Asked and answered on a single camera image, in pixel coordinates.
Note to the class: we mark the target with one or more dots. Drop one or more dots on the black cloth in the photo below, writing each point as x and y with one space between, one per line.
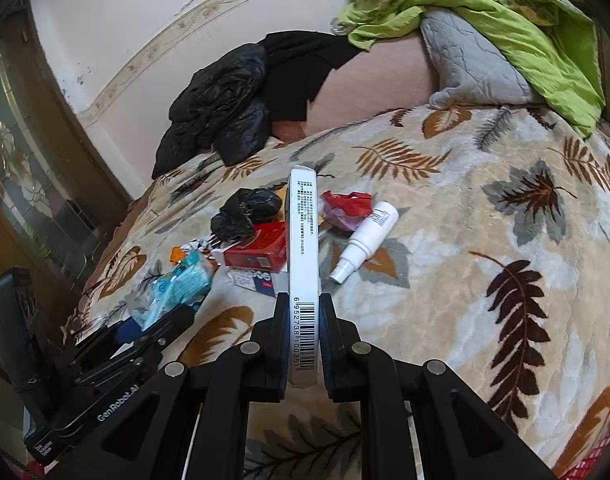
305 65

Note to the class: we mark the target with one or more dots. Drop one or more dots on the white barcode carton box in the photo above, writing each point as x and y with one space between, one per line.
304 240

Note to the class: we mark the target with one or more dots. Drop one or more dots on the blue white medicine box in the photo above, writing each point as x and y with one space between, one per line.
255 280

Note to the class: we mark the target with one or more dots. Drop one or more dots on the black puffer jacket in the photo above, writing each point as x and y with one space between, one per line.
215 105

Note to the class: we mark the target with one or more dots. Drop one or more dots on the white spray bottle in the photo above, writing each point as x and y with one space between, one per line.
367 237

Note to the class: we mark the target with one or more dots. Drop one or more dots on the orange silver snack wrapper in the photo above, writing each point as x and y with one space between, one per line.
185 252

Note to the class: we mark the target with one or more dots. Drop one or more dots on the pink fabric sofa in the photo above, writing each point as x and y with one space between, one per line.
375 80

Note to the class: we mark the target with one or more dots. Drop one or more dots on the green quilt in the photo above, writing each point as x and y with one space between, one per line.
510 25

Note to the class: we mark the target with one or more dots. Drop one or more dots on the red plastic wrapper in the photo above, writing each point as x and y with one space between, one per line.
347 207

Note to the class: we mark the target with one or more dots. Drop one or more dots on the blue tissue packet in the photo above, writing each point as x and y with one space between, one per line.
180 285

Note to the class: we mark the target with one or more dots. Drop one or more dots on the black plastic bag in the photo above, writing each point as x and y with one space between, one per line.
245 210

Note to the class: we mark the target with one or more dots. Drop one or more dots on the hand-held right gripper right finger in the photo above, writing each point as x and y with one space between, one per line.
328 335

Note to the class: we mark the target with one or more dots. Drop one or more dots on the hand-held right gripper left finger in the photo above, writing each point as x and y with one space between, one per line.
281 332

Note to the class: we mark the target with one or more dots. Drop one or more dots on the red cigarette box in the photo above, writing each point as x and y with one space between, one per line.
257 250

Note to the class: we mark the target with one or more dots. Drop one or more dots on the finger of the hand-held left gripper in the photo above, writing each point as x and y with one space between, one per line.
170 327
130 331

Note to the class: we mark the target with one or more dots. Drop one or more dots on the wooden door with glass panel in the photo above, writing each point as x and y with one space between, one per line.
30 160

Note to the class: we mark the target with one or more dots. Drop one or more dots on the grey quilted pillow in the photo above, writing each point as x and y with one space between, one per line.
475 65

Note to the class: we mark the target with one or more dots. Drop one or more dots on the leaf-printed blanket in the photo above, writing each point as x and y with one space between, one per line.
435 270

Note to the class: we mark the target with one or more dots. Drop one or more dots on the red mesh basket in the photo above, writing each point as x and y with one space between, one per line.
585 467

